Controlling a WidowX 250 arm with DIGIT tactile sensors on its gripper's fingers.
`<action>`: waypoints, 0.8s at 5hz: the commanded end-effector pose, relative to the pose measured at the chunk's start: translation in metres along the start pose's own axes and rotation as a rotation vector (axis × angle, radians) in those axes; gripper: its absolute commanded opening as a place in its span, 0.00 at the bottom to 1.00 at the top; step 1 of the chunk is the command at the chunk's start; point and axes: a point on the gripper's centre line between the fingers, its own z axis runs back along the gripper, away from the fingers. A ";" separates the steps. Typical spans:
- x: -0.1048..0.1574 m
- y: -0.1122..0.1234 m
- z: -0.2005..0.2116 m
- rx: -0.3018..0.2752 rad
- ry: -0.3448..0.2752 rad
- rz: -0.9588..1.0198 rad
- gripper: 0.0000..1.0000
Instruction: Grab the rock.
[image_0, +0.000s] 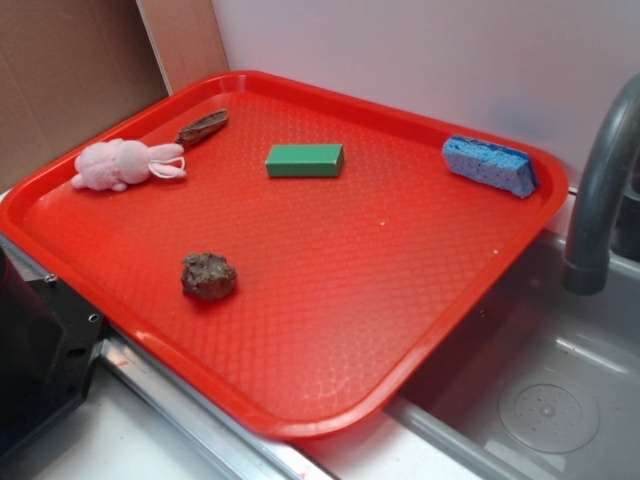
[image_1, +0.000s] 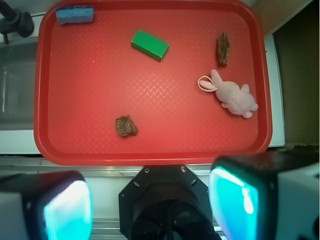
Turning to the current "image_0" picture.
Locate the blue sponge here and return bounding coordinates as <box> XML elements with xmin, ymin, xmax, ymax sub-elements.
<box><xmin>442</xmin><ymin>136</ymin><xmax>540</xmax><ymax>198</ymax></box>

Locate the grey toy faucet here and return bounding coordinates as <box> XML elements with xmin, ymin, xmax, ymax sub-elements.
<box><xmin>561</xmin><ymin>76</ymin><xmax>639</xmax><ymax>295</ymax></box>

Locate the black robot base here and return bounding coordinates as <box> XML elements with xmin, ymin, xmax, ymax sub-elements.
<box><xmin>1</xmin><ymin>253</ymin><xmax>106</xmax><ymax>461</ymax></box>

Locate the brown cardboard panel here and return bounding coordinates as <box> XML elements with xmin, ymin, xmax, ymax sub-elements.
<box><xmin>1</xmin><ymin>1</ymin><xmax>167</xmax><ymax>190</ymax></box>

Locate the brown wood bark piece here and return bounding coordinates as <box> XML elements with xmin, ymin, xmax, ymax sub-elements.
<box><xmin>175</xmin><ymin>109</ymin><xmax>228</xmax><ymax>147</ymax></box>

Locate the pink plush bunny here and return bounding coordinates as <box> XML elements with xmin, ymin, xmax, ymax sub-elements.
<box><xmin>71</xmin><ymin>139</ymin><xmax>186</xmax><ymax>192</ymax></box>

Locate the brown rock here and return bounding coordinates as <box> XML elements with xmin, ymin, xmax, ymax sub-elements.
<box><xmin>181</xmin><ymin>252</ymin><xmax>238</xmax><ymax>302</ymax></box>

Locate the grey plastic sink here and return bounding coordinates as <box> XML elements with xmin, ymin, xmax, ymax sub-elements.
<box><xmin>388</xmin><ymin>233</ymin><xmax>639</xmax><ymax>479</ymax></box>

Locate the green rectangular block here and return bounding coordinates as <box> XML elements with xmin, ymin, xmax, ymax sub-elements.
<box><xmin>265</xmin><ymin>144</ymin><xmax>344</xmax><ymax>178</ymax></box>

